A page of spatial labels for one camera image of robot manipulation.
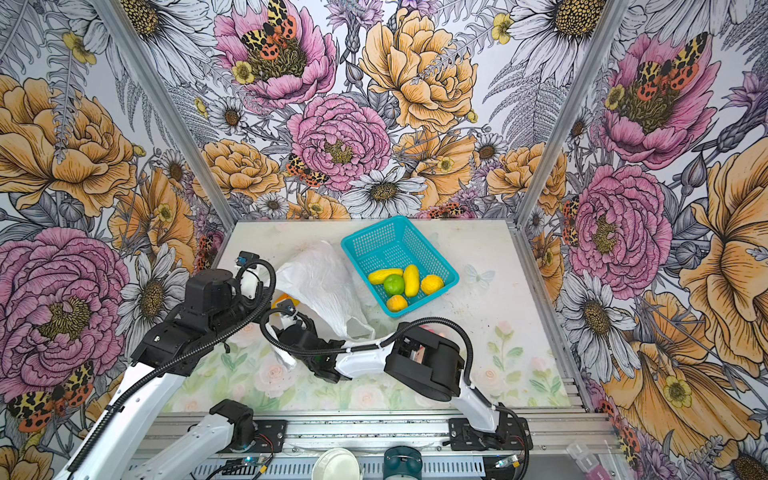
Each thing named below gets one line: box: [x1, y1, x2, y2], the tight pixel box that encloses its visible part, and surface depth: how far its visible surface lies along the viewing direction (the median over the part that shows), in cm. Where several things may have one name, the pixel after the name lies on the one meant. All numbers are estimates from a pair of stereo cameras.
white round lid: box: [311, 448, 361, 480], surface depth 71 cm
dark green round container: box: [383, 446, 423, 480], surface depth 65 cm
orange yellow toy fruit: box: [386, 294, 408, 313], surface depth 94 cm
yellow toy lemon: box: [421, 274, 444, 295], surface depth 99 cm
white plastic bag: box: [276, 241, 377, 342], surface depth 80 cm
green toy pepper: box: [383, 274, 405, 295], surface depth 98 cm
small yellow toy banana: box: [368, 268, 403, 285], surface depth 102 cm
